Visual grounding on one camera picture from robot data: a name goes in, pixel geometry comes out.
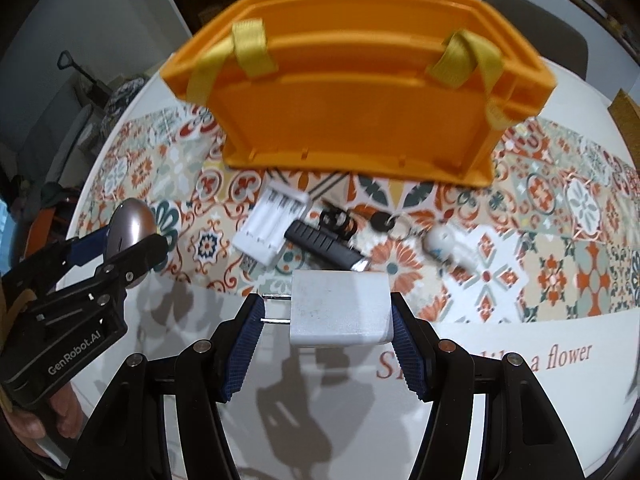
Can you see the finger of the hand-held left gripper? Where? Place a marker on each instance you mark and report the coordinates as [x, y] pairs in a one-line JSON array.
[[87, 247], [142, 252]]

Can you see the grey chair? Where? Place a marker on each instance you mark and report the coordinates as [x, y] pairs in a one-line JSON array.
[[550, 25]]

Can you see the black shovel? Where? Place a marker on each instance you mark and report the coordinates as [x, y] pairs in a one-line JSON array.
[[82, 77]]

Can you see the black key fob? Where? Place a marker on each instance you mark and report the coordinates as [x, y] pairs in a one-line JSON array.
[[337, 222]]

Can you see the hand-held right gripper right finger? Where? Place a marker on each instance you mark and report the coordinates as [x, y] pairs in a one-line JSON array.
[[407, 350]]

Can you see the black flashlight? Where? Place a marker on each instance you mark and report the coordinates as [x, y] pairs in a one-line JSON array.
[[320, 242]]

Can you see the silver egg-shaped mouse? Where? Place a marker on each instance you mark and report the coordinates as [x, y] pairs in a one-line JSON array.
[[132, 220]]

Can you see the white battery charger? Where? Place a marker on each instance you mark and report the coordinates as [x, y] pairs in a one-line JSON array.
[[265, 230]]

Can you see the orange plastic crate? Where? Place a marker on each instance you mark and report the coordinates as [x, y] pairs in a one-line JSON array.
[[350, 110]]

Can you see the small white figurine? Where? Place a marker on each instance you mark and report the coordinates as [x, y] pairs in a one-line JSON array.
[[442, 242]]

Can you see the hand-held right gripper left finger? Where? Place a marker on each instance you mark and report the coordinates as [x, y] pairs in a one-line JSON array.
[[245, 350]]

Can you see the white charger plug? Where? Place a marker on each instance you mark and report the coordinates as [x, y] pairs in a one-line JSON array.
[[340, 310]]

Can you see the wicker box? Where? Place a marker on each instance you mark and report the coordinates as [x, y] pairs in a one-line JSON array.
[[627, 120]]

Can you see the person's left hand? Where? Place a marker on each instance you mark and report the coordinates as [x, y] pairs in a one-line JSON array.
[[30, 425]]

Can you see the camouflage bag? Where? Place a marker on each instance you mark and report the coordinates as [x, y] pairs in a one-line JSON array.
[[120, 102]]

